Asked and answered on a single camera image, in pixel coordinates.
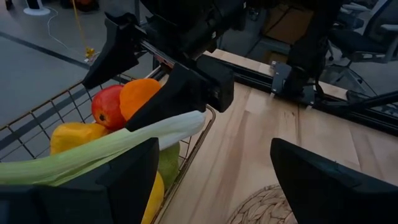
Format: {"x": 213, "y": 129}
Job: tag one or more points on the round woven placemat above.
{"x": 264, "y": 208}

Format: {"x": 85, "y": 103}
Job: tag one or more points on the red and yellow apple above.
{"x": 107, "y": 105}

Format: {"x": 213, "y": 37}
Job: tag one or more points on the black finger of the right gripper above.
{"x": 174, "y": 93}
{"x": 118, "y": 46}

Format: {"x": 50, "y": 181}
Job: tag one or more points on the green pear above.
{"x": 169, "y": 165}

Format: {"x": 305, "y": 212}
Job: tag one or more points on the cardboard box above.
{"x": 286, "y": 25}

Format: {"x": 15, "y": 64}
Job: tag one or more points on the green and white leek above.
{"x": 93, "y": 152}

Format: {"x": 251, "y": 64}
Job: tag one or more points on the orange citrus fruit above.
{"x": 136, "y": 96}

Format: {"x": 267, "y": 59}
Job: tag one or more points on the white round stand base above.
{"x": 36, "y": 12}

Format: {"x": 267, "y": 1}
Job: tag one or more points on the grey office chair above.
{"x": 367, "y": 43}

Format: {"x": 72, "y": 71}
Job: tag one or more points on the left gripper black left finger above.
{"x": 93, "y": 202}

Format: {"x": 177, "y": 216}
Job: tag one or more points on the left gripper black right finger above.
{"x": 335, "y": 199}

